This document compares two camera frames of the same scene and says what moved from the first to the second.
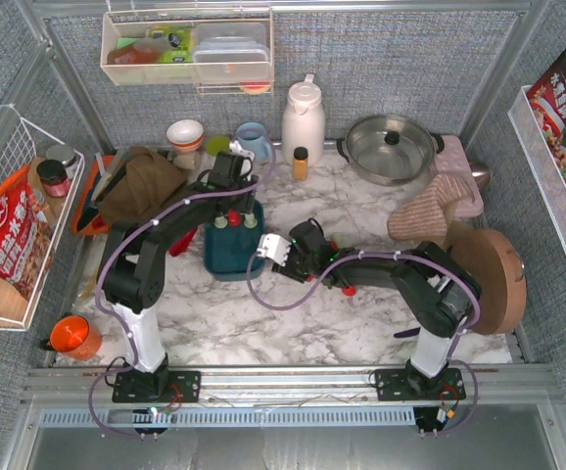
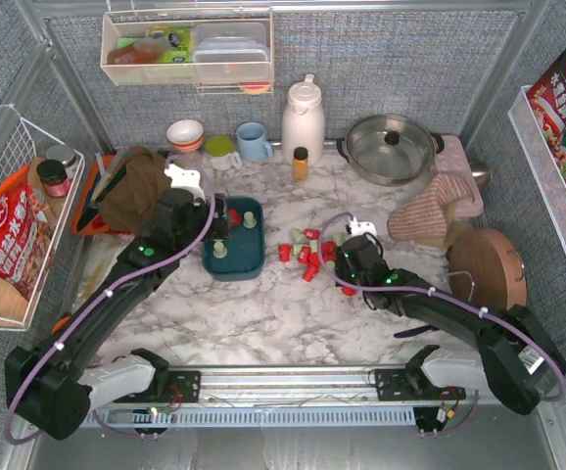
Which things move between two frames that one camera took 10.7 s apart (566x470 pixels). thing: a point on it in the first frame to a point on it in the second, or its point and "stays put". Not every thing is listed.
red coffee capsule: (234, 218) stays put
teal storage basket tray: (230, 252) stays put
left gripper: (243, 197) to (219, 223)
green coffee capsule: (250, 220) stays put
